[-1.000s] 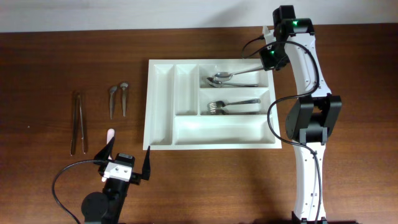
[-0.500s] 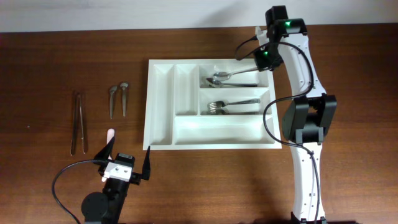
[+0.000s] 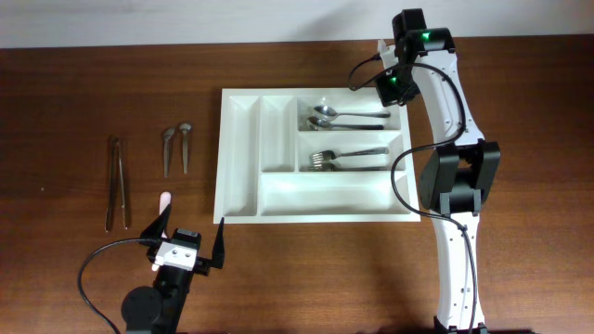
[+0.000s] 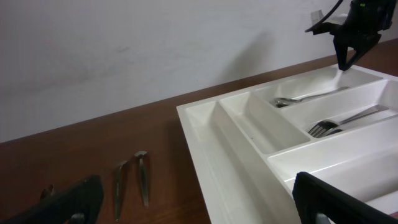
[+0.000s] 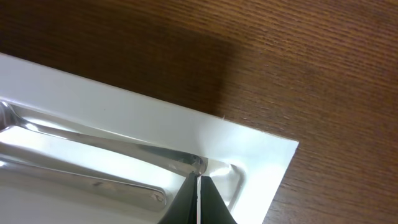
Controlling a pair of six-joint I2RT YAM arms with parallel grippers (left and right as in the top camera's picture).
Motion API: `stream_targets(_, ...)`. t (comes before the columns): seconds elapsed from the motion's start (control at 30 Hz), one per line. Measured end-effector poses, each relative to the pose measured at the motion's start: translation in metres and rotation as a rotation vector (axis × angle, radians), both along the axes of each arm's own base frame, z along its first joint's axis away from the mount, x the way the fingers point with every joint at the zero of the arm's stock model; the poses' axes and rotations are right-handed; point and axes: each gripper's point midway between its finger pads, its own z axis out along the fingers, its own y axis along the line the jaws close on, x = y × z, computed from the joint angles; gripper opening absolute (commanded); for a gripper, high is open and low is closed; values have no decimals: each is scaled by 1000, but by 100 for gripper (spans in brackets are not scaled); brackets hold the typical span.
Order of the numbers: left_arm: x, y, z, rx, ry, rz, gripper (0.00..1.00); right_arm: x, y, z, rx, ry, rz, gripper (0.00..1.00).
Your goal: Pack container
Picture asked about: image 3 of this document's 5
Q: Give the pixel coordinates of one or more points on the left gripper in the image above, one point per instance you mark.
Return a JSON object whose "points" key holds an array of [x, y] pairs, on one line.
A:
{"points": [[203, 264]]}

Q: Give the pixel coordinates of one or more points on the steel tablespoon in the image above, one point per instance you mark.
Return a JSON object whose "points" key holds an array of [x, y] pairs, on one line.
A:
{"points": [[331, 114], [323, 125]]}

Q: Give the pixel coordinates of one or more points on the steel fork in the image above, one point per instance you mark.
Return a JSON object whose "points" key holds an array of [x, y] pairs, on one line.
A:
{"points": [[331, 167], [332, 155]]}

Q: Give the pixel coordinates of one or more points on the small steel spoon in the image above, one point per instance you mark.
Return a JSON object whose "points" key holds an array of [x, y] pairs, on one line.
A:
{"points": [[185, 129], [167, 136]]}

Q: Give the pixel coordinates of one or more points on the steel kitchen tongs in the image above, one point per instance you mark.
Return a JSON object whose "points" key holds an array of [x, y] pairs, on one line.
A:
{"points": [[117, 184]]}

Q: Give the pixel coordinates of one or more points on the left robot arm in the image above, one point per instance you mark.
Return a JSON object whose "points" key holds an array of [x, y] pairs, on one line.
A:
{"points": [[157, 308]]}

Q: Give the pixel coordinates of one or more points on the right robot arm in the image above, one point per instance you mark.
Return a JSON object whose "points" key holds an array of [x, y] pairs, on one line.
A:
{"points": [[456, 180]]}

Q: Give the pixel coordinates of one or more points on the white plastic cutlery tray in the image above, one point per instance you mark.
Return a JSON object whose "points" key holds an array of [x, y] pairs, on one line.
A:
{"points": [[263, 156]]}

